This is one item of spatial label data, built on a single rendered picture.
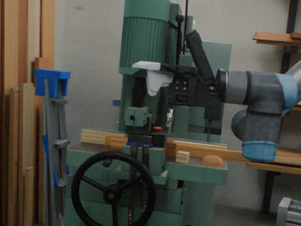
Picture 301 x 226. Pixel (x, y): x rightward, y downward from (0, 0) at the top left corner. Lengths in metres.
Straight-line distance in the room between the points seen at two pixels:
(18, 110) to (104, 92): 1.38
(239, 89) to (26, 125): 2.21
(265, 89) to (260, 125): 0.08
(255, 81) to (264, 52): 3.05
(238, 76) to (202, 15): 3.09
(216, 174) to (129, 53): 0.56
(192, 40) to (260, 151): 0.28
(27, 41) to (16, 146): 0.80
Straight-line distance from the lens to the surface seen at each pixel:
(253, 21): 3.98
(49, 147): 2.46
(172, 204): 1.60
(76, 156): 1.63
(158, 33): 1.64
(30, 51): 3.29
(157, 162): 1.47
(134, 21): 1.64
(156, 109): 1.79
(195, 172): 1.56
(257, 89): 0.92
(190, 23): 1.97
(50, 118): 2.45
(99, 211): 1.66
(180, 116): 1.85
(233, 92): 0.91
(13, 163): 2.94
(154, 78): 0.86
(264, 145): 0.94
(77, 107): 4.22
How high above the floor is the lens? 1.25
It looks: 7 degrees down
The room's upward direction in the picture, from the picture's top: 6 degrees clockwise
